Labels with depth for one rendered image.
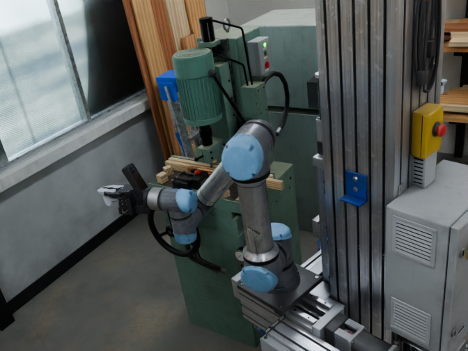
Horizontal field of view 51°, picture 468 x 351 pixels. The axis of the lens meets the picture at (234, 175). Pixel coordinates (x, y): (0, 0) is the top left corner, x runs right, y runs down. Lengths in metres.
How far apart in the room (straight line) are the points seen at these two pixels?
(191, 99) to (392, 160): 1.03
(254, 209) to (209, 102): 0.84
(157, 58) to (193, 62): 1.69
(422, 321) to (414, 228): 0.32
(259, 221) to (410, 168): 0.47
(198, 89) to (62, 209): 1.67
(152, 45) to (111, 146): 0.79
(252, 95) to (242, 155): 0.97
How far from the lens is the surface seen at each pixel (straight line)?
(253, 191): 1.42
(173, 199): 1.58
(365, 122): 1.43
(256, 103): 2.30
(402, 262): 1.53
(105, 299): 3.28
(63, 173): 3.47
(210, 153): 2.30
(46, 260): 3.53
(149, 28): 3.75
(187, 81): 2.15
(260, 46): 2.33
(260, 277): 1.57
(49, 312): 3.37
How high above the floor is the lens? 2.00
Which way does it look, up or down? 28 degrees down
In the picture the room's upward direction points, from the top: 9 degrees counter-clockwise
